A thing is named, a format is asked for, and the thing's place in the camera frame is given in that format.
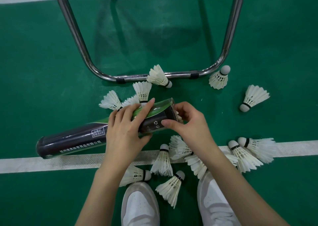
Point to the person's right hand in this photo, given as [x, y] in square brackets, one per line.
[198, 136]

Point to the person's left hand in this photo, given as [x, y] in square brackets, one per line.
[121, 139]

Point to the single feather shuttlecock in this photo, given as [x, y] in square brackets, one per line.
[178, 116]

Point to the green tube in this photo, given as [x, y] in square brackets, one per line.
[72, 139]

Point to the black chair with chrome frame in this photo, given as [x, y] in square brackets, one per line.
[136, 77]

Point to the pile of white shuttlecocks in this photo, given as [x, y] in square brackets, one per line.
[156, 75]

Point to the person's right forearm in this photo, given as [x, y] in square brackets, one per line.
[243, 196]

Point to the person's right shoe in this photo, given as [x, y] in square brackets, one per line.
[211, 203]

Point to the person's shoe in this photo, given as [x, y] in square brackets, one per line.
[211, 203]
[139, 206]

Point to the person's left shoe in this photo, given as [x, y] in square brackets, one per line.
[139, 206]

